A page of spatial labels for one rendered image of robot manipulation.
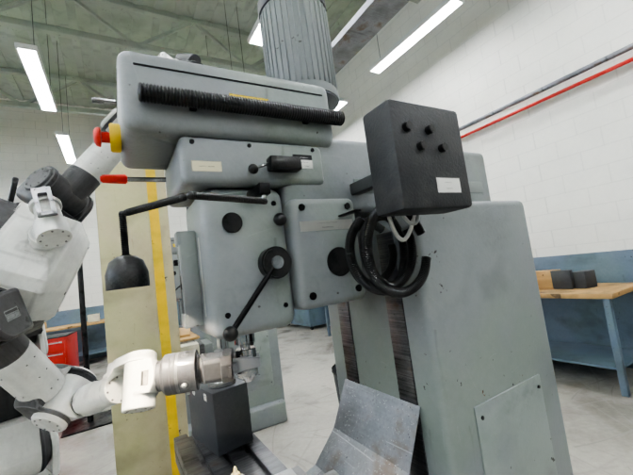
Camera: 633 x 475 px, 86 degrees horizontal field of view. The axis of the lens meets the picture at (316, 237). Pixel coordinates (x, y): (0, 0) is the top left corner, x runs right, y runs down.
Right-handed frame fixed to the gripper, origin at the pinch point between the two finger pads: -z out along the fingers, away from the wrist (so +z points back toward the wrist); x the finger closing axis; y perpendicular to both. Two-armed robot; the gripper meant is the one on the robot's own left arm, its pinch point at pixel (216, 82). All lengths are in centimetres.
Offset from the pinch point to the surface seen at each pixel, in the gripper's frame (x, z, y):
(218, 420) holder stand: -8, -20, -94
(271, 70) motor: -14.8, -1.2, 7.6
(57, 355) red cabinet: -31, 332, -330
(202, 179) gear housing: 11.3, -22.4, -20.0
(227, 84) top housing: 5.0, -14.4, -0.6
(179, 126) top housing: 15.1, -17.1, -11.2
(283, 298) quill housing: -4, -38, -41
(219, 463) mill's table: -5, -28, -102
